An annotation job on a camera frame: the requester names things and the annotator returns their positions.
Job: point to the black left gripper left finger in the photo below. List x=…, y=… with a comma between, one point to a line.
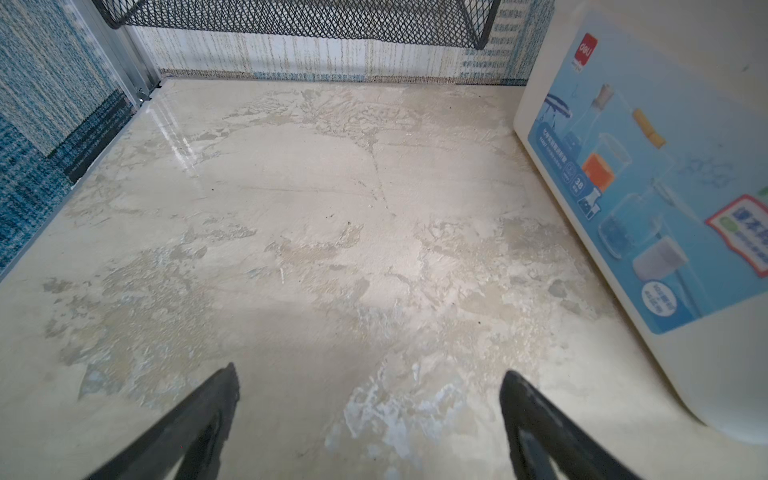
x=188, y=439

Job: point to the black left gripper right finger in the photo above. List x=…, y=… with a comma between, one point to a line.
x=543, y=441

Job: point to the white plastic storage bin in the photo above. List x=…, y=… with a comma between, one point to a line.
x=648, y=123

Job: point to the black wire mesh shelf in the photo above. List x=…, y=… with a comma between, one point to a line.
x=448, y=23

